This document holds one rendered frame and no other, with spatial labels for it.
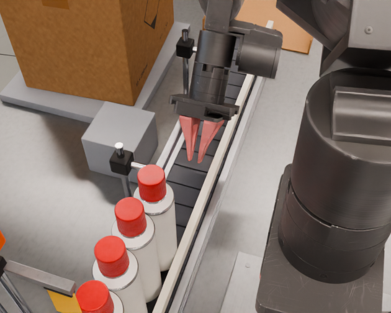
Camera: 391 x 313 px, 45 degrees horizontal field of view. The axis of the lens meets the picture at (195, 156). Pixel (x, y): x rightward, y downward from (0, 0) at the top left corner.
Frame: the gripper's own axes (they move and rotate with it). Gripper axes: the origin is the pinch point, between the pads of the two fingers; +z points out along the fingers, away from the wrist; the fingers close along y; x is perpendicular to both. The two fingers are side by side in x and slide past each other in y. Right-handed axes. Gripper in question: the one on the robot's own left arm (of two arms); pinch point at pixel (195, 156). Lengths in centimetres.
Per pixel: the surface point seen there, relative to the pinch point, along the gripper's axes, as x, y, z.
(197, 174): 4.4, -0.1, 3.9
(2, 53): 144, -139, 2
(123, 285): -28.1, 0.7, 9.5
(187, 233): -8.2, 2.7, 9.7
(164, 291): -15.7, 2.5, 15.8
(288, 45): 43.4, 8.1, -21.6
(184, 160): 6.1, -3.2, 2.5
